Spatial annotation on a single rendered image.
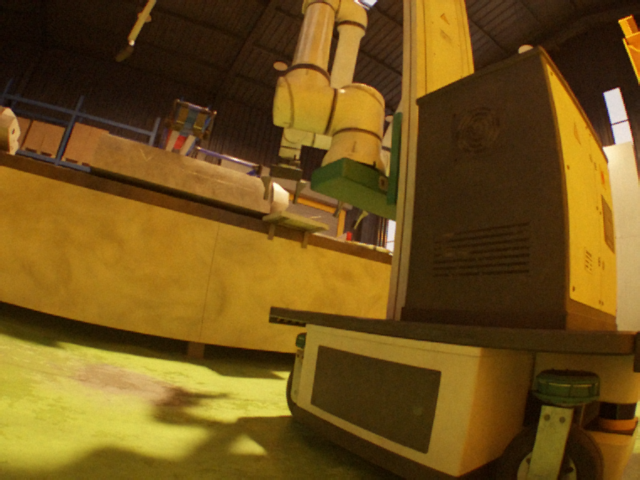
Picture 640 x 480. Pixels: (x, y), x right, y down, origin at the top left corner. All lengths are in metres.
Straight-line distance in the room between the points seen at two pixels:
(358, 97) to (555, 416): 0.93
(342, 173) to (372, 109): 0.25
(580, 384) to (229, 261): 1.63
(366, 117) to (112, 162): 1.26
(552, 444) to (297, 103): 0.97
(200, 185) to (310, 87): 0.98
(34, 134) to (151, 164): 10.18
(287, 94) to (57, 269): 1.29
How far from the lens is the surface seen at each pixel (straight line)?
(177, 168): 1.88
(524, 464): 0.63
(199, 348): 1.87
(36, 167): 1.91
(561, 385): 0.55
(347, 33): 1.51
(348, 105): 1.06
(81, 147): 11.48
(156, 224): 1.79
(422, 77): 1.15
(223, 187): 1.90
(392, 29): 11.98
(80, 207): 1.81
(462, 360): 0.55
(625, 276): 6.35
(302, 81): 1.08
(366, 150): 0.99
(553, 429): 0.57
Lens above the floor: 0.31
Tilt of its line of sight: 12 degrees up
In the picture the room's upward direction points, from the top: 8 degrees clockwise
